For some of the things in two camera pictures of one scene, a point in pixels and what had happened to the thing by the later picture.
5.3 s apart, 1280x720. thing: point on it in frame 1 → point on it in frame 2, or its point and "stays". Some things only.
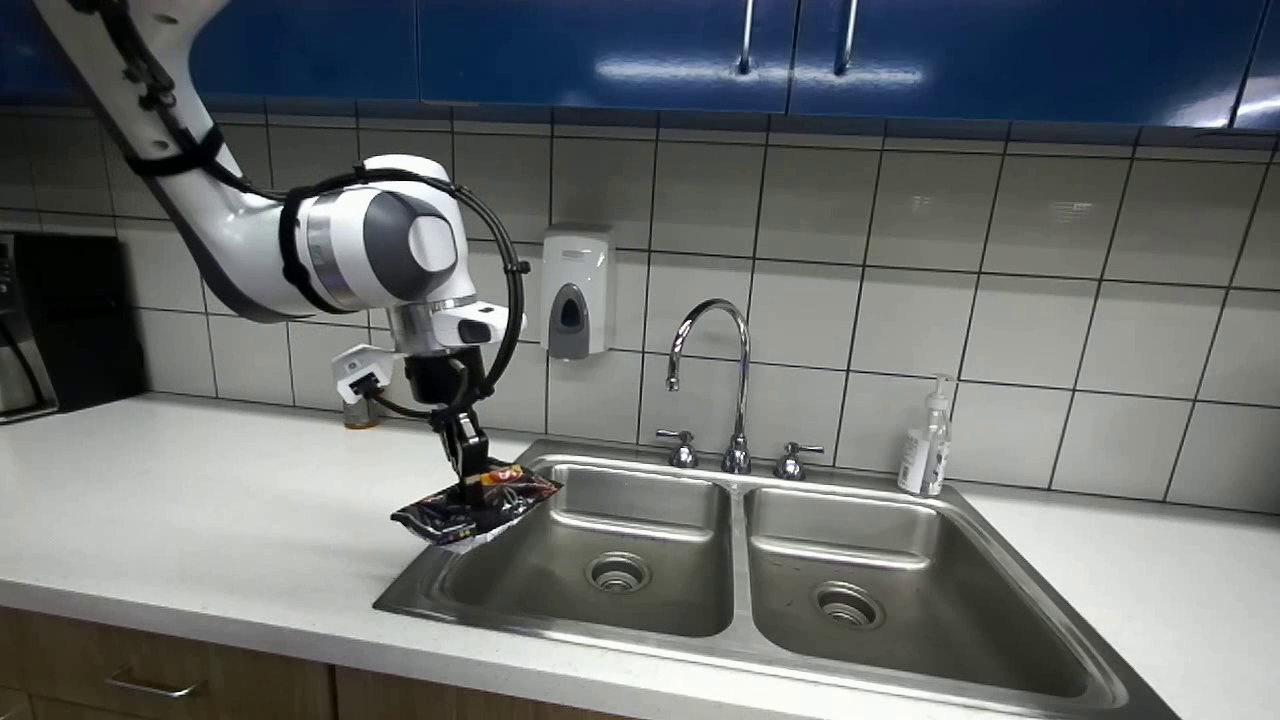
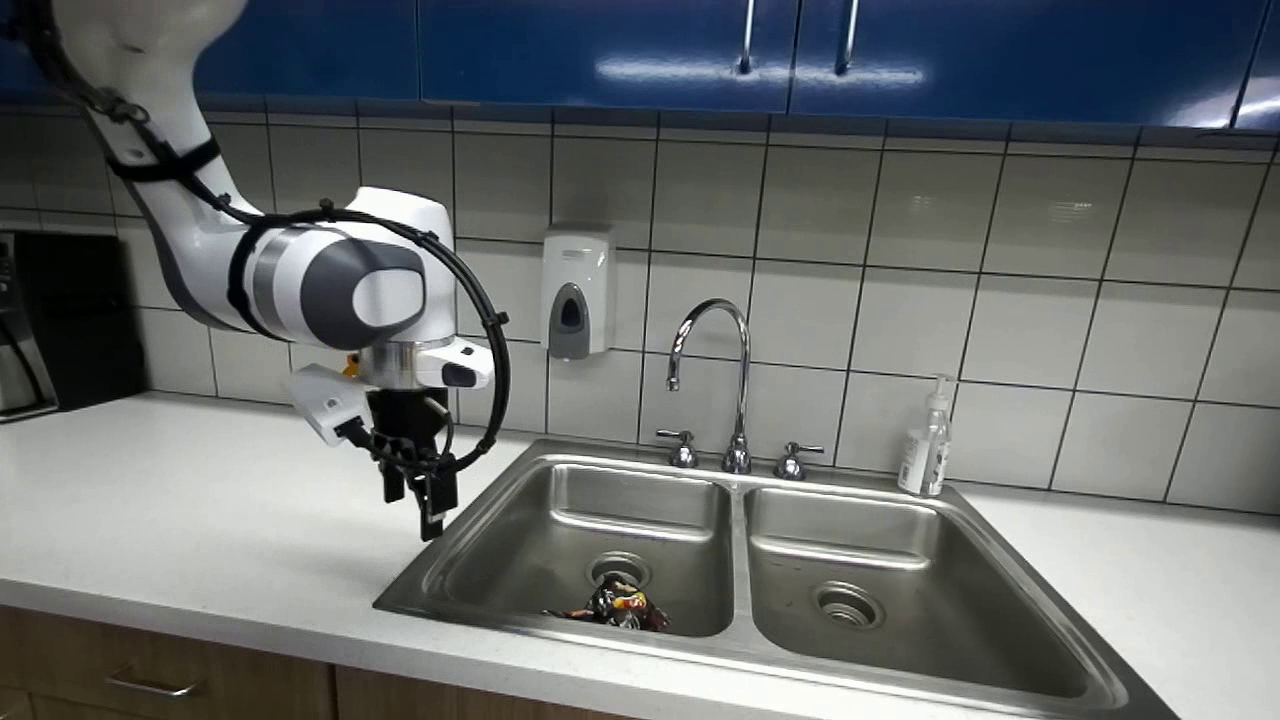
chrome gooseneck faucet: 737,448 stays
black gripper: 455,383 → 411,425
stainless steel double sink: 788,576 stays
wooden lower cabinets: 87,669 stays
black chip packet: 479,501 → 626,607
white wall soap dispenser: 578,292 stays
